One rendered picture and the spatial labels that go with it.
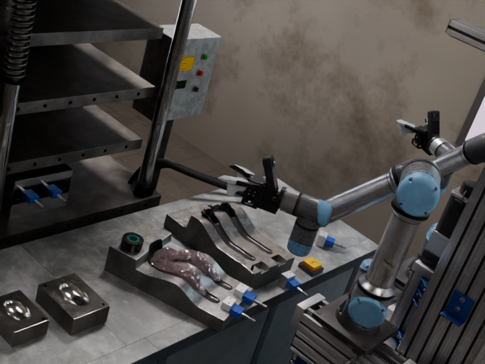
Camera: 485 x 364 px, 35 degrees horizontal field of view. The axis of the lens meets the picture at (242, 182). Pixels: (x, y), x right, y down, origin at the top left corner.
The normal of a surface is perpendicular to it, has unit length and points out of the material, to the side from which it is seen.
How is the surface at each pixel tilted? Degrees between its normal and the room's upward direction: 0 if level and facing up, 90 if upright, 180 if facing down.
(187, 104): 90
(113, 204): 0
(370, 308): 98
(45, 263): 0
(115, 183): 0
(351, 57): 90
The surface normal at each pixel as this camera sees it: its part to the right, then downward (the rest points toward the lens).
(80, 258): 0.27, -0.85
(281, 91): -0.63, 0.19
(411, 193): -0.22, 0.27
